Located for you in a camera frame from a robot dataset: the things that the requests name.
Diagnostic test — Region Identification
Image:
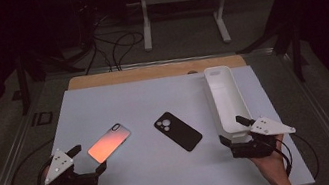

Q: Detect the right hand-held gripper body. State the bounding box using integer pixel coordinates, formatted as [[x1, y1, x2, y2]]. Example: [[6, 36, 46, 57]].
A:
[[226, 112, 300, 163]]

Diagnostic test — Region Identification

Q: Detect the white plastic storage bin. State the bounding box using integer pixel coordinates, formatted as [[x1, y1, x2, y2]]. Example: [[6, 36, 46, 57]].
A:
[[202, 61, 258, 149]]

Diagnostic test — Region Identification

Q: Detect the black phone case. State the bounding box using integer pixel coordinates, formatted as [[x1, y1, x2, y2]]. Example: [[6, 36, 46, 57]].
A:
[[151, 106, 205, 157]]

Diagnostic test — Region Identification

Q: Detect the person's right hand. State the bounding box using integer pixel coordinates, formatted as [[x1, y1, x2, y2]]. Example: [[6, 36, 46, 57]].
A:
[[249, 133, 293, 185]]

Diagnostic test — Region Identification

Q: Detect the white table board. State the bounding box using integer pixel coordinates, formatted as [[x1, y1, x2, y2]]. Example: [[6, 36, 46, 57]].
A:
[[14, 52, 316, 185]]

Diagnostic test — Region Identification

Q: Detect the black tripod stand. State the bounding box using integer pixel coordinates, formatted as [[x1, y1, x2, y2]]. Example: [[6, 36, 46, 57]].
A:
[[12, 45, 91, 116], [232, 18, 313, 93]]

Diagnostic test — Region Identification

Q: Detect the right hand-held gripper cable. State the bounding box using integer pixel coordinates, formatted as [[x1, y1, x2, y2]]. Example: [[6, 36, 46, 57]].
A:
[[274, 135, 297, 179]]

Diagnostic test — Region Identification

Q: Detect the black looped floor cable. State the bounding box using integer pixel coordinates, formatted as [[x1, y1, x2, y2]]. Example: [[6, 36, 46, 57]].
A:
[[107, 29, 150, 72]]

